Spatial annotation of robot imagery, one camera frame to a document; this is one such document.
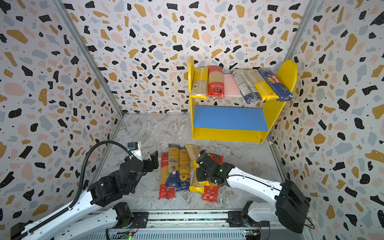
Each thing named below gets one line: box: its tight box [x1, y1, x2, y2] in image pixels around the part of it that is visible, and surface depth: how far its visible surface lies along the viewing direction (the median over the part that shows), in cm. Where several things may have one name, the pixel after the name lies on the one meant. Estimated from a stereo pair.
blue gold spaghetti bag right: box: [175, 147, 191, 191], surface depth 90 cm
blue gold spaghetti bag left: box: [166, 144, 180, 188], surface depth 90 cm
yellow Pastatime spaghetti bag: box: [245, 69, 280, 102], surface depth 77 cm
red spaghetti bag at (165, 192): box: [158, 152, 176, 200], surface depth 83 cm
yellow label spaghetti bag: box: [190, 67, 209, 99], surface depth 77 cm
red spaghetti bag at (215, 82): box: [207, 65, 225, 99], surface depth 78 cm
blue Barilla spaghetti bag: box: [258, 67, 294, 103], surface depth 75 cm
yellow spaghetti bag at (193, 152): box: [184, 145, 200, 169], surface depth 92 cm
